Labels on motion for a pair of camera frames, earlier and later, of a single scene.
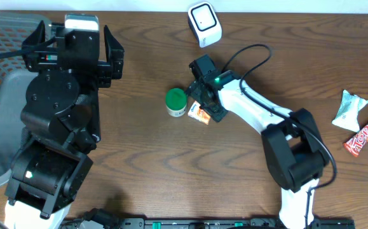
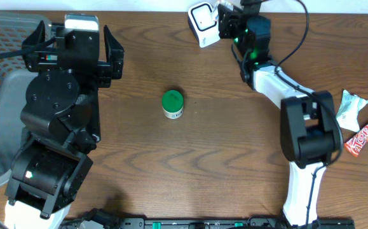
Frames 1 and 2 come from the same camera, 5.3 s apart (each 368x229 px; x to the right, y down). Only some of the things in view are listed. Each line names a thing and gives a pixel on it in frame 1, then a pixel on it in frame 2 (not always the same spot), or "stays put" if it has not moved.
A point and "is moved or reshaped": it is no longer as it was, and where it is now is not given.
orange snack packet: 198,113 -> 227,3
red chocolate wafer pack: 355,144 stays put
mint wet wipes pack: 347,115 stays put
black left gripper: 106,69 stays put
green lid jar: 176,102 is moved or reshaped
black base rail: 203,223 stays put
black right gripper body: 211,108 -> 231,27
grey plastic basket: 4,84 stays put
